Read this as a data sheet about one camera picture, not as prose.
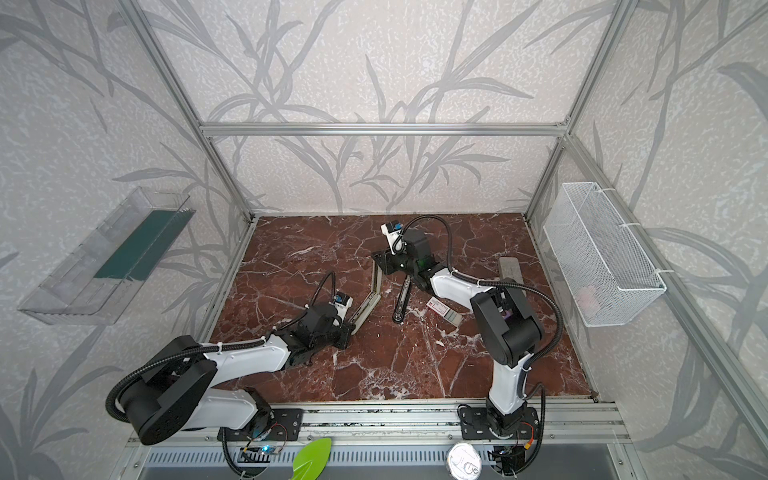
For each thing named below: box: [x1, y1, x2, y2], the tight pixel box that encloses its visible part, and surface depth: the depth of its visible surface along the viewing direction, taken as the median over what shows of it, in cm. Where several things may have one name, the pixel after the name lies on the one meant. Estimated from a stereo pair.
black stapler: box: [392, 274, 412, 323], surface depth 96 cm
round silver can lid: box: [447, 442, 482, 480], surface depth 65 cm
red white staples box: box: [426, 296, 463, 328], surface depth 95 cm
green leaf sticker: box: [292, 438, 332, 480], surface depth 71 cm
